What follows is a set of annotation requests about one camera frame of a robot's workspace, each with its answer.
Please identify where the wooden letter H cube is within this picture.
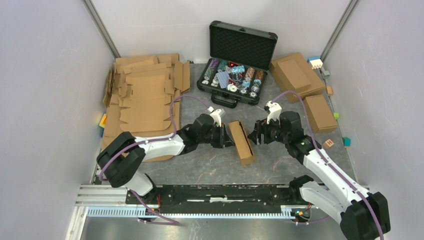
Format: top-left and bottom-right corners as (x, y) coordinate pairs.
(322, 139), (335, 149)

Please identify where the black poker chip case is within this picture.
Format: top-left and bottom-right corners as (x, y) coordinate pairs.
(196, 20), (278, 109)

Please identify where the green cube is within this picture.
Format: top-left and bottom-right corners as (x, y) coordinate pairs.
(333, 112), (340, 120)

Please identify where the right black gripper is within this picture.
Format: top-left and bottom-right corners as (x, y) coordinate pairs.
(246, 113), (290, 146)

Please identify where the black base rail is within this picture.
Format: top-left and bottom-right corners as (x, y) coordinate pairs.
(141, 184), (308, 214)

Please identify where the small wooden cube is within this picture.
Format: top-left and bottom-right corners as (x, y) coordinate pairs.
(326, 86), (334, 97)

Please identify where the blue white toy block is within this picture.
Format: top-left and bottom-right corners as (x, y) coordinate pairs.
(307, 56), (323, 70)

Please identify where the large folded cardboard box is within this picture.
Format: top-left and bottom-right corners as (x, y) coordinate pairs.
(269, 52), (326, 101)

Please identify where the purple cable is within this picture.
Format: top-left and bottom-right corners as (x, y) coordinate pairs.
(271, 90), (385, 240)
(98, 95), (215, 226)

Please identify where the teal cube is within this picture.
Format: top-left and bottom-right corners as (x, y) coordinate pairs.
(342, 137), (351, 148)

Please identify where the small folded cardboard box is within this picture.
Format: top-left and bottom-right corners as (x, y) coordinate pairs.
(303, 95), (338, 134)

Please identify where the stack of flat cardboard blanks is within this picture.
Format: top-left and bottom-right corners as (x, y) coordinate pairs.
(101, 53), (190, 150)

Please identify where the grey toy block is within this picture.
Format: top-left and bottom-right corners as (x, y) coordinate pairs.
(320, 69), (331, 79)

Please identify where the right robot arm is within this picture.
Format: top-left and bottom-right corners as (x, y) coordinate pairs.
(248, 111), (391, 240)

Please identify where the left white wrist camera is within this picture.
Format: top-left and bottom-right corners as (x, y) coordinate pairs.
(207, 106), (226, 127)

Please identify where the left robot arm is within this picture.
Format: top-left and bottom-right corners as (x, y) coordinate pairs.
(96, 114), (235, 204)

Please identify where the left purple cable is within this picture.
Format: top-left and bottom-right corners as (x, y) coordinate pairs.
(98, 95), (215, 226)

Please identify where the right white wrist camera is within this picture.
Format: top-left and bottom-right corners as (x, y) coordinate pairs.
(264, 100), (282, 124)

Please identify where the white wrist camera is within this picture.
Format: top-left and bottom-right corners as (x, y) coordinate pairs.
(264, 100), (282, 124)
(207, 106), (226, 127)

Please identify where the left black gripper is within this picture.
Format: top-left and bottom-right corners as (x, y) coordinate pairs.
(197, 123), (235, 149)

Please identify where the orange yellow block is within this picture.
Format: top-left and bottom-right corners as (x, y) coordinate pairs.
(98, 113), (107, 138)

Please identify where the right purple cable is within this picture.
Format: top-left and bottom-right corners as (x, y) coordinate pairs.
(271, 90), (385, 240)

